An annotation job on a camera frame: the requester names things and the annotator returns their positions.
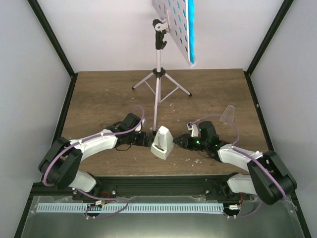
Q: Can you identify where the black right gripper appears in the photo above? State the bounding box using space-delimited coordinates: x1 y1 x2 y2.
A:
173 134 208 151

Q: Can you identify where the white metronome body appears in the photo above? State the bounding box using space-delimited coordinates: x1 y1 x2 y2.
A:
151 126 174 160

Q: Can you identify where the clear plastic metronome cover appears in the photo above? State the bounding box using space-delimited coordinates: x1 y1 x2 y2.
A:
218 105 235 126

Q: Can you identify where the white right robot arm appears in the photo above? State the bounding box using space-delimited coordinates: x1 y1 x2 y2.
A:
173 121 298 205

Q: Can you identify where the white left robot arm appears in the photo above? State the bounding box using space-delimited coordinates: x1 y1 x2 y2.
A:
38 113 154 200

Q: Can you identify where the white perforated stand tray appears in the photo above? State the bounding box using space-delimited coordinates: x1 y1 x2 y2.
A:
151 0 191 67

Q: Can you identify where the blue sheet music folder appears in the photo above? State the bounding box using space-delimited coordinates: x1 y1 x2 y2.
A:
187 0 196 67

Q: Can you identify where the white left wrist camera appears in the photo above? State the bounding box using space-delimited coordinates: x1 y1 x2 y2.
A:
135 119 146 132

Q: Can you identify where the black front mounting rail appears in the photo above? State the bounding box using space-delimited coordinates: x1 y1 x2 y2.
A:
32 175 248 201

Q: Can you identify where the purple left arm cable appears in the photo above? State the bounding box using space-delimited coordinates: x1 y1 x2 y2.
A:
42 105 145 187

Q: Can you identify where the light blue slotted cable duct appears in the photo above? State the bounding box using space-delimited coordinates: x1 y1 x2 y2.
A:
36 203 224 214

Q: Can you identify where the black left table rail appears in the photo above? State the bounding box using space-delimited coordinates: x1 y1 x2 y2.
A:
32 74 79 189

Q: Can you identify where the black right corner post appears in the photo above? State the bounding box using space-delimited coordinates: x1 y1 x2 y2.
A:
245 0 294 76

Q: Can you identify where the black corner post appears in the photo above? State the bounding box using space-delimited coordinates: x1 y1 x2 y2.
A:
245 0 294 76
27 0 76 78

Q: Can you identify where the black left corner post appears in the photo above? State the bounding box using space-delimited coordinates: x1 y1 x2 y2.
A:
27 0 76 78

